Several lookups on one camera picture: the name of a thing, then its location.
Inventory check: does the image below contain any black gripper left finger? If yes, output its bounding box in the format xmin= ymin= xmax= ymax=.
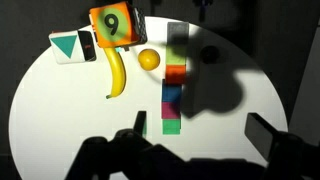
xmin=64 ymin=110 xmax=188 ymax=180

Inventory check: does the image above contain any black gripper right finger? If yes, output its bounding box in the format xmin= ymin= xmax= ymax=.
xmin=244 ymin=112 xmax=320 ymax=180

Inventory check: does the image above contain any orange soft cube number nine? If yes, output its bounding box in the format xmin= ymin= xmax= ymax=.
xmin=89 ymin=1 xmax=137 ymax=49

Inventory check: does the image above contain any magenta wooden block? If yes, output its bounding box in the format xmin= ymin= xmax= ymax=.
xmin=161 ymin=101 xmax=182 ymax=120

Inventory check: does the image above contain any blue wooden block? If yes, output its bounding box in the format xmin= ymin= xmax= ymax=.
xmin=162 ymin=83 xmax=183 ymax=103

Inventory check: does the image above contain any orange wooden block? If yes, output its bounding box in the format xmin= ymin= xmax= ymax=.
xmin=164 ymin=64 xmax=187 ymax=85

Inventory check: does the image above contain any lime green wooden block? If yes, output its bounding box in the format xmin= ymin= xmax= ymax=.
xmin=165 ymin=45 xmax=188 ymax=67

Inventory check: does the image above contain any grey wooden block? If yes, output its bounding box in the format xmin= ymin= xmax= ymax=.
xmin=166 ymin=21 xmax=190 ymax=48

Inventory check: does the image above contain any yellow banana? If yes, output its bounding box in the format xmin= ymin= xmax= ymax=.
xmin=103 ymin=47 xmax=128 ymax=100

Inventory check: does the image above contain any yellow ball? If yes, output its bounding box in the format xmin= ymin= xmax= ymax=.
xmin=137 ymin=48 xmax=161 ymax=72

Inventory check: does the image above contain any white soft cube teal triangle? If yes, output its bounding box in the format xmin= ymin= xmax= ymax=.
xmin=48 ymin=29 xmax=98 ymax=65

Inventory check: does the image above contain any dark red ball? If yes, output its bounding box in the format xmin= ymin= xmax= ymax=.
xmin=200 ymin=45 xmax=221 ymax=65

